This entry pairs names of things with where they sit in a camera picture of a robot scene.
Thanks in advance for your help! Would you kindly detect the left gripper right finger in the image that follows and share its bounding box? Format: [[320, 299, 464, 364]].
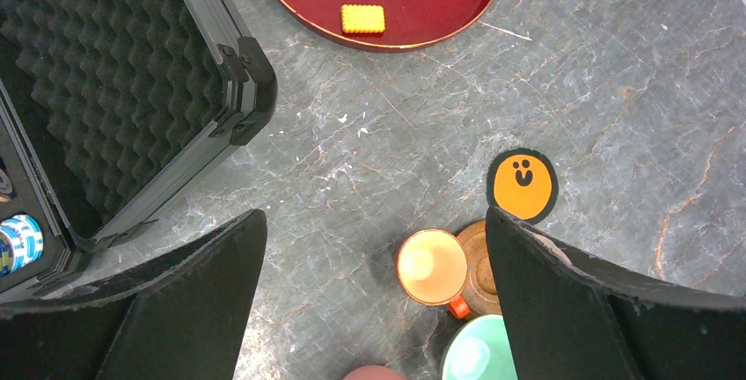
[[486, 208, 745, 379]]

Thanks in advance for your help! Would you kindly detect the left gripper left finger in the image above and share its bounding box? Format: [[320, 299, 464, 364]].
[[1, 209, 267, 379]]

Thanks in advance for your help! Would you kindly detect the orange square cracker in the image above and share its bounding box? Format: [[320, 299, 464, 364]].
[[340, 4, 386, 34]]

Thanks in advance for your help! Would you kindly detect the brown saucer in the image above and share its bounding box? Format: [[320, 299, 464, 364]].
[[457, 220, 502, 320]]

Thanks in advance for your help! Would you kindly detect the mint green cup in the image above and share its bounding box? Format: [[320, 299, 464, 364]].
[[441, 314, 518, 380]]

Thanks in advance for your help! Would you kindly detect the orange smiley coaster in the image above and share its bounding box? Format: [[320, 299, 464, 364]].
[[486, 148, 560, 224]]

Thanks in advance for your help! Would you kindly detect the small orange cup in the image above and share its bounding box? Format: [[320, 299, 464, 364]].
[[396, 229, 470, 319]]

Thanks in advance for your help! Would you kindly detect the black open case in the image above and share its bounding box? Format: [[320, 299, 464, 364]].
[[1, 0, 277, 303]]

